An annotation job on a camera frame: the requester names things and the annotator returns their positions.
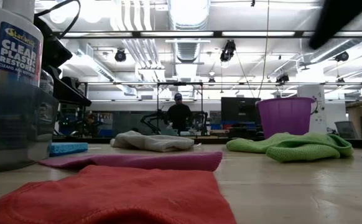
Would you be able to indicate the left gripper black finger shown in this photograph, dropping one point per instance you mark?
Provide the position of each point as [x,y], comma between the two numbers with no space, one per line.
[72,93]

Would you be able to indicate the thin blue cellulose sponge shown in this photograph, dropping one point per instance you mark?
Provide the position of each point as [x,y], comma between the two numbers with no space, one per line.
[67,149]

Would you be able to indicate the red microfiber cloth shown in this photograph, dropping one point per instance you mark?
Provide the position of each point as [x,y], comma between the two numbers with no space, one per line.
[122,196]

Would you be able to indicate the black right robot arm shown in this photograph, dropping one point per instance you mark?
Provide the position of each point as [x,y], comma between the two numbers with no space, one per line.
[333,21]

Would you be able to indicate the black aluminium rig frame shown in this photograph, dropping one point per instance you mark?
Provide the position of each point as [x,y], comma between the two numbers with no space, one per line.
[218,34]

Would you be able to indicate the black ceiling spotlight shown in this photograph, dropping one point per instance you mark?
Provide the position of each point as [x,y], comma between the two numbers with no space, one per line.
[342,56]
[120,56]
[282,78]
[228,49]

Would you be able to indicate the pink microfiber cloth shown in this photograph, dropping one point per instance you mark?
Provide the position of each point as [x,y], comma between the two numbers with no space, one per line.
[137,160]

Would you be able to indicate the purple plastic bucket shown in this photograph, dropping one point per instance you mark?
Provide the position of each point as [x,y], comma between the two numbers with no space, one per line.
[285,119]

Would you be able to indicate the green microfiber cloth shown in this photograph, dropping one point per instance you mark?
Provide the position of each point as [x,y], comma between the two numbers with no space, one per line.
[299,146]

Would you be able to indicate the large black monitor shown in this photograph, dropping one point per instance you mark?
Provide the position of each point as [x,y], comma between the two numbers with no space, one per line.
[240,109]

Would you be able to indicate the clear grey plastic bin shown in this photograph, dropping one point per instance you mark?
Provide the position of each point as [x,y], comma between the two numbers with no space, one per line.
[13,130]

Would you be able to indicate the white plastic restorer bottle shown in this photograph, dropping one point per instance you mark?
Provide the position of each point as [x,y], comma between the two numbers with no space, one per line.
[10,46]

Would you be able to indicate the person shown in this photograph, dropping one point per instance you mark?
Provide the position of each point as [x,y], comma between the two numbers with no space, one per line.
[179,113]
[90,124]

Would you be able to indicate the grey microfiber cloth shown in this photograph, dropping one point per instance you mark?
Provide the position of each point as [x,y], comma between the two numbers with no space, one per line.
[156,142]

